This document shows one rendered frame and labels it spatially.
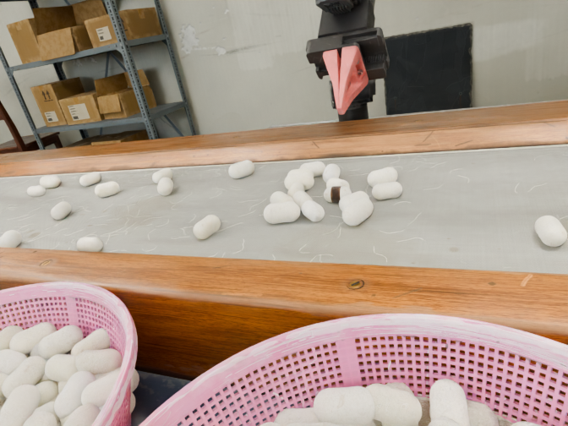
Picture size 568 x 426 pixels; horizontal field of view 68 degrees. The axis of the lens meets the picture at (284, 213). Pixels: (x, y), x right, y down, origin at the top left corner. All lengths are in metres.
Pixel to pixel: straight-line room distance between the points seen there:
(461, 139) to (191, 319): 0.41
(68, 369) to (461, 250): 0.31
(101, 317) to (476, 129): 0.48
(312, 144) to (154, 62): 2.64
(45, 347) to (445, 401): 0.29
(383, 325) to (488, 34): 2.26
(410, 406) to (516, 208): 0.24
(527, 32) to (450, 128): 1.88
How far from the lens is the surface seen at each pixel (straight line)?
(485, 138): 0.59
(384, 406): 0.25
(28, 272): 0.46
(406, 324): 0.25
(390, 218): 0.42
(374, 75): 0.62
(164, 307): 0.34
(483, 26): 2.45
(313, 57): 0.60
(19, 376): 0.37
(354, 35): 0.60
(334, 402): 0.25
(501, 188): 0.47
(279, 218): 0.43
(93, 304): 0.37
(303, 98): 2.69
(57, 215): 0.65
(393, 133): 0.61
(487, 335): 0.25
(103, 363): 0.34
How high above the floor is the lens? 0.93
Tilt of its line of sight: 24 degrees down
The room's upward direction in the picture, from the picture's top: 12 degrees counter-clockwise
